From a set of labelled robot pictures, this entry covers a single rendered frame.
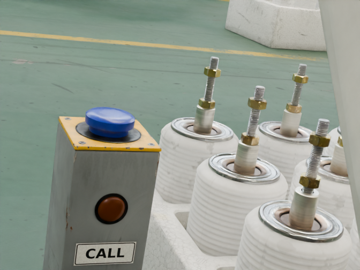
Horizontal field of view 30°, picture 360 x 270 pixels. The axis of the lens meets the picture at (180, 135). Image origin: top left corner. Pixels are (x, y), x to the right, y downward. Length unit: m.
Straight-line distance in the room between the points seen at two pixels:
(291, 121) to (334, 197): 0.15
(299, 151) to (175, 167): 0.15
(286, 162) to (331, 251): 0.26
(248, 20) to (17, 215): 2.14
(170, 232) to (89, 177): 0.20
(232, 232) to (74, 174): 0.21
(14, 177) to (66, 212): 0.71
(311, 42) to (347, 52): 2.85
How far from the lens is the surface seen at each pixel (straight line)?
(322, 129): 0.57
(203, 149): 0.76
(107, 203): 0.53
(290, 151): 0.81
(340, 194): 0.72
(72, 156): 0.52
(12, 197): 1.16
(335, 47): 0.21
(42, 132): 1.47
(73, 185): 0.52
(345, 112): 0.20
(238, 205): 0.66
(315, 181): 0.58
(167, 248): 0.69
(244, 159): 0.68
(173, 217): 0.73
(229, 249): 0.68
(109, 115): 0.54
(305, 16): 3.00
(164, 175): 0.79
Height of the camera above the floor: 0.49
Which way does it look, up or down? 18 degrees down
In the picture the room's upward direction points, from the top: 9 degrees clockwise
